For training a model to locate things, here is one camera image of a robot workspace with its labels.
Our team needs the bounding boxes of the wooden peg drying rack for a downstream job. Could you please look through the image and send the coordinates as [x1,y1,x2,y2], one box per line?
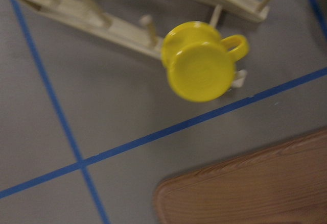
[0,0,275,89]

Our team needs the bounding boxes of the wooden cutting board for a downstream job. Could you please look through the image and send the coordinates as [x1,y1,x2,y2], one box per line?
[153,128,326,223]

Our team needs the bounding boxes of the yellow mug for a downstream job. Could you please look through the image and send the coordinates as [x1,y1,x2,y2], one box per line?
[161,21,249,103]

